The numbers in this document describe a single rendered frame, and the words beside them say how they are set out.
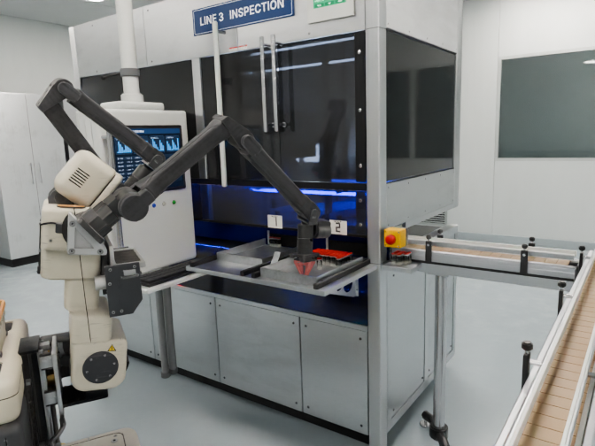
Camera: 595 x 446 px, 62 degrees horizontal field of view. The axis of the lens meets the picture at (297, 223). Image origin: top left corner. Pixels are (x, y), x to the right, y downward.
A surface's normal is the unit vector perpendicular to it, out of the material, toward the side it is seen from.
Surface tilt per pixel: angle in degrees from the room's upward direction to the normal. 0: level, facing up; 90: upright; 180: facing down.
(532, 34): 90
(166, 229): 90
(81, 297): 90
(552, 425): 0
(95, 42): 90
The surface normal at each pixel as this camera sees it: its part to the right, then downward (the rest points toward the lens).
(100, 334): 0.43, 0.14
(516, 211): -0.58, 0.16
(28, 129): 0.81, 0.07
